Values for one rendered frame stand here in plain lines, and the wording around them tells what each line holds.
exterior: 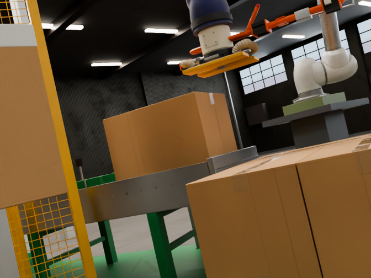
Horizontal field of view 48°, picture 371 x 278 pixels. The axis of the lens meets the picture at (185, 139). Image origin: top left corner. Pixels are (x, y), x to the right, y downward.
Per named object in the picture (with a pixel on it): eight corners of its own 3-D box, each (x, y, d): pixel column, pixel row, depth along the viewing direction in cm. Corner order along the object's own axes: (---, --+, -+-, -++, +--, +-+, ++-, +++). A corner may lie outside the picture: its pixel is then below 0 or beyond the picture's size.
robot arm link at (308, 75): (296, 95, 285) (287, 64, 285) (322, 89, 283) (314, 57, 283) (300, 92, 269) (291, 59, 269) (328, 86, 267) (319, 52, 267)
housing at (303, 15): (296, 20, 203) (293, 11, 204) (298, 23, 210) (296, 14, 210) (310, 15, 200) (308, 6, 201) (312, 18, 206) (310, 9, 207)
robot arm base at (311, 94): (299, 103, 291) (297, 95, 291) (330, 95, 277) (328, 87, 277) (287, 105, 277) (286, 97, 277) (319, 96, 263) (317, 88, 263)
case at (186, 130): (117, 188, 237) (102, 119, 238) (154, 178, 272) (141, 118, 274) (212, 169, 209) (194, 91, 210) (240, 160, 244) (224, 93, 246)
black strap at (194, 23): (185, 30, 221) (183, 22, 221) (202, 37, 241) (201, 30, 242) (224, 15, 211) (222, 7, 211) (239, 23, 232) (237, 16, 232)
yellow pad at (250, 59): (197, 76, 236) (195, 68, 237) (204, 78, 245) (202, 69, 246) (254, 59, 222) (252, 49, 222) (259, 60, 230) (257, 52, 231)
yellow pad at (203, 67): (182, 74, 219) (180, 65, 220) (190, 75, 228) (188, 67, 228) (243, 54, 204) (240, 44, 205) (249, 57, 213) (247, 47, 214)
